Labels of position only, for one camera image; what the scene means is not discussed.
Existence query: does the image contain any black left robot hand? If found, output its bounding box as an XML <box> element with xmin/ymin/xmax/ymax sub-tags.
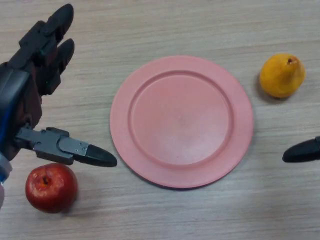
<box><xmin>0</xmin><ymin>3</ymin><xmax>118</xmax><ymax>168</ymax></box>

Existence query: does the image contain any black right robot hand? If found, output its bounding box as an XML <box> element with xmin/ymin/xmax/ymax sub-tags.
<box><xmin>281</xmin><ymin>136</ymin><xmax>320</xmax><ymax>164</ymax></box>

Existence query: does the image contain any red apple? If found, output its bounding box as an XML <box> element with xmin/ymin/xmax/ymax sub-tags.
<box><xmin>24</xmin><ymin>162</ymin><xmax>79</xmax><ymax>214</ymax></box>

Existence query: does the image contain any pink round plate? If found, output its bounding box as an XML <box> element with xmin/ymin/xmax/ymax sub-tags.
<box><xmin>109</xmin><ymin>55</ymin><xmax>255</xmax><ymax>190</ymax></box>

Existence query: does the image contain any yellow pear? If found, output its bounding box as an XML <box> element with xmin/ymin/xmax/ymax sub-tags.
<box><xmin>259</xmin><ymin>53</ymin><xmax>306</xmax><ymax>99</ymax></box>

